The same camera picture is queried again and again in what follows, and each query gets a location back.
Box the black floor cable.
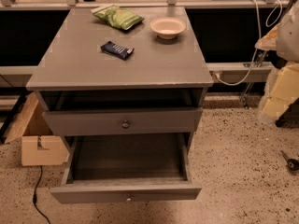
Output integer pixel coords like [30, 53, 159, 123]
[32, 165, 51, 224]

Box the black caster wheel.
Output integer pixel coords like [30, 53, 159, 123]
[281, 150, 299, 171]

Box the grey drawer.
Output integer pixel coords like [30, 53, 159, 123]
[43, 108, 203, 136]
[50, 133, 201, 203]

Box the grey wooden drawer cabinet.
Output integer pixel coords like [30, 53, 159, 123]
[25, 6, 215, 147]

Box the metal diagonal rod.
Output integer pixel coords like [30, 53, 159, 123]
[240, 51, 267, 109]

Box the cardboard box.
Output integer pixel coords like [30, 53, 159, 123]
[5, 93, 69, 166]

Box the green chip bag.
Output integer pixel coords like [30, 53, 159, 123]
[91, 5, 144, 31]

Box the white bowl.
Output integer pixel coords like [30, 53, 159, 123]
[150, 17, 186, 39]

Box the white hanging cable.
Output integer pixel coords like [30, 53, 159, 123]
[214, 0, 284, 87]

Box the dark blue snack packet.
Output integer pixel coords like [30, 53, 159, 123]
[101, 41, 134, 60]

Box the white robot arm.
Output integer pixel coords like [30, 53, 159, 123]
[255, 1, 299, 123]

